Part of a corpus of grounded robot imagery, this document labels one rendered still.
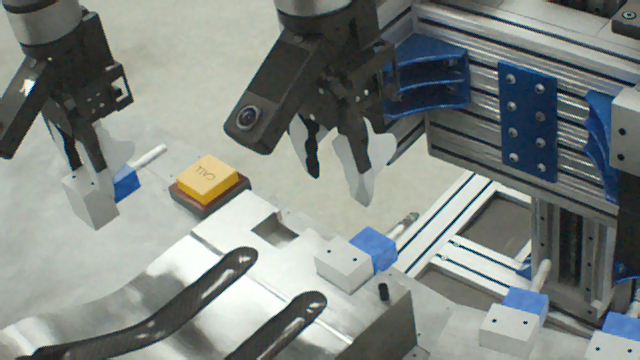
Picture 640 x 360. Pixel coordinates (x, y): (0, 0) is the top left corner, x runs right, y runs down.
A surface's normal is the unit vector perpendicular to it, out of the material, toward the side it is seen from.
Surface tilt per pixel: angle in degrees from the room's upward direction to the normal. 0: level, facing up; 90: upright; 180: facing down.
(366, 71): 90
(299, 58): 29
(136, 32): 0
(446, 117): 90
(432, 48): 0
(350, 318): 0
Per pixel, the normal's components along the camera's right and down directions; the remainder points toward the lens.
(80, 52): 0.69, 0.39
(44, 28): 0.28, 0.60
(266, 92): -0.45, -0.39
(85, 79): -0.15, -0.75
